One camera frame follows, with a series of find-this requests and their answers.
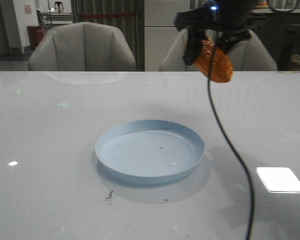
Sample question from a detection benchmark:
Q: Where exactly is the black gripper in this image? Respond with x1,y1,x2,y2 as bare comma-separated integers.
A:
174,0,266,66

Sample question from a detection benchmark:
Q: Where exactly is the orange toy corn cob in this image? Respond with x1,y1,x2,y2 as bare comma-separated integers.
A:
194,38,234,83

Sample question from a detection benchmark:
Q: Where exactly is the light blue round plate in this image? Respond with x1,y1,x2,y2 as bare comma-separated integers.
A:
94,119,205,185

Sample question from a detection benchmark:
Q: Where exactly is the right grey upholstered chair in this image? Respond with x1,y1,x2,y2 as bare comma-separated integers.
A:
159,30,278,72

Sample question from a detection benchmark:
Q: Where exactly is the grey upholstered chair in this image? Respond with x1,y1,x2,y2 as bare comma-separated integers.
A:
27,21,136,72
159,30,278,72

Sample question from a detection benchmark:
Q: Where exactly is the white refrigerator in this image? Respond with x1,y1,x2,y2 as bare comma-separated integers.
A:
144,0,190,72

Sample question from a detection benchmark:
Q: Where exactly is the fruit bowl on counter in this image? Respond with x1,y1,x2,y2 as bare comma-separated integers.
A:
253,0,270,10

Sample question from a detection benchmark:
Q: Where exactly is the dark grey counter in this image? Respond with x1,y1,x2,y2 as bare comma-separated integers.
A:
253,9,300,66

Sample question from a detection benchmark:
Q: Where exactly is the dark wooden chair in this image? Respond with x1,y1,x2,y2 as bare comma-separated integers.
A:
277,24,300,71

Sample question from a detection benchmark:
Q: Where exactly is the red barrier belt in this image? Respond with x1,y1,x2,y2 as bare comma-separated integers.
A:
80,12,137,19

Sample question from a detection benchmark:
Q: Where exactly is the left grey upholstered chair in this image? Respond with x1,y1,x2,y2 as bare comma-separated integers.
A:
27,21,136,72

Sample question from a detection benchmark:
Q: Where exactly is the background table with jug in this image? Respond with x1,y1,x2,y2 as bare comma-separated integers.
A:
35,0,73,27

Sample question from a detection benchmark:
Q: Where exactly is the red bin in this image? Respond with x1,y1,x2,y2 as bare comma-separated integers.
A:
27,25,43,50

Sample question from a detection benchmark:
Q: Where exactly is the black cable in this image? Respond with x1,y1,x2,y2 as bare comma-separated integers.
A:
206,4,255,240

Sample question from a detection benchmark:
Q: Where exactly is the pink wall notice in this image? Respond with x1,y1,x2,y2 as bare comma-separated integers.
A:
23,4,32,15

